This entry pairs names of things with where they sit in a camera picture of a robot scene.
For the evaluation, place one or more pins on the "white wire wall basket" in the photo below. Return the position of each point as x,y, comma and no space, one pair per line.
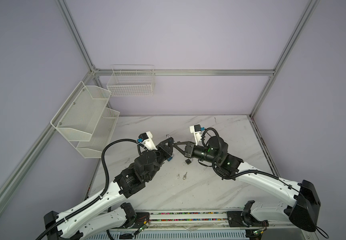
132,81

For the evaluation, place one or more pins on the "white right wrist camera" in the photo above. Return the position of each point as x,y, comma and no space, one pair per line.
197,131

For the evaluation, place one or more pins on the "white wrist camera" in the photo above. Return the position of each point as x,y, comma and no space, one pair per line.
145,139
197,131

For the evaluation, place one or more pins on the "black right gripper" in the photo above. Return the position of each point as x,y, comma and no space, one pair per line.
189,148

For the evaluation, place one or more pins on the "small grey padlock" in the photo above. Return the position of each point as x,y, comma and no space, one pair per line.
188,161

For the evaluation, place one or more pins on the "lower white mesh shelf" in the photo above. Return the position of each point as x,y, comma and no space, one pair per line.
101,136

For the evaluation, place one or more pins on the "aluminium frame profiles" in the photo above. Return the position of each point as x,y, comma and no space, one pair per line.
9,188

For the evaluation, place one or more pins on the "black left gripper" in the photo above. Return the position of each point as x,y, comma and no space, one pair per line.
167,152

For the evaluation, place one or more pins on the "white mesh shelf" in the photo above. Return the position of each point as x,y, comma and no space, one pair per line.
77,119
101,136

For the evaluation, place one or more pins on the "base rail with cable tray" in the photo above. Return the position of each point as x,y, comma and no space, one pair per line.
179,225

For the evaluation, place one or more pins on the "upper white mesh shelf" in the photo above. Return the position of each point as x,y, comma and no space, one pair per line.
77,119

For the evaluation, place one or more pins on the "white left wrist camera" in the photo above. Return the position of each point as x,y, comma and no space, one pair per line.
145,139

